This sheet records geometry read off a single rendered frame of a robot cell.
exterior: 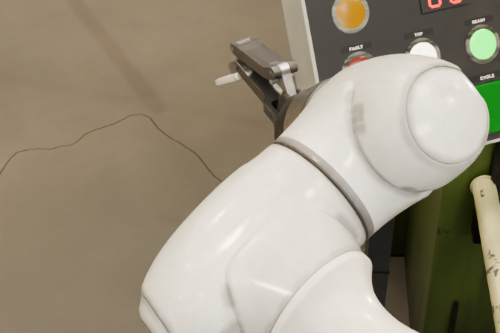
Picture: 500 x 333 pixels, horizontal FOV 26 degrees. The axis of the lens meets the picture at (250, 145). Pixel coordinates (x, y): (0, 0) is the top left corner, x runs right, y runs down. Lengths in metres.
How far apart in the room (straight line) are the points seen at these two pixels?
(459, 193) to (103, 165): 1.31
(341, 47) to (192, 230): 0.81
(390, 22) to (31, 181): 1.74
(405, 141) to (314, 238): 0.09
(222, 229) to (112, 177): 2.36
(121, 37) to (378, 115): 2.99
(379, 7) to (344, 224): 0.82
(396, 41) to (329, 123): 0.80
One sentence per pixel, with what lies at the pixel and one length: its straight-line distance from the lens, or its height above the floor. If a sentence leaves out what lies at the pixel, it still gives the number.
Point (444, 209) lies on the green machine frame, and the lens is 2.17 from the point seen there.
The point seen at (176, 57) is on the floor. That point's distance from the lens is 3.59.
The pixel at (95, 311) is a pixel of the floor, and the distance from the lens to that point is 2.72.
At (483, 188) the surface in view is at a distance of 2.08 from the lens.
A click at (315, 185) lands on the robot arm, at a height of 1.46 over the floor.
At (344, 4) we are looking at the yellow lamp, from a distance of 1.54.
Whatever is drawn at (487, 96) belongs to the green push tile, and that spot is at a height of 1.03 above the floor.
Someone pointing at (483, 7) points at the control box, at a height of 1.14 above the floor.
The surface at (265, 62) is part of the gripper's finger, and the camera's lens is 1.01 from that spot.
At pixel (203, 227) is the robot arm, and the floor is 1.44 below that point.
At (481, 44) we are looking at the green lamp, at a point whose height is 1.09.
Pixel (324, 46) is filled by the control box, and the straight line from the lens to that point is 1.53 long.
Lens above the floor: 1.94
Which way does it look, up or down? 38 degrees down
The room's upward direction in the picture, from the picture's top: straight up
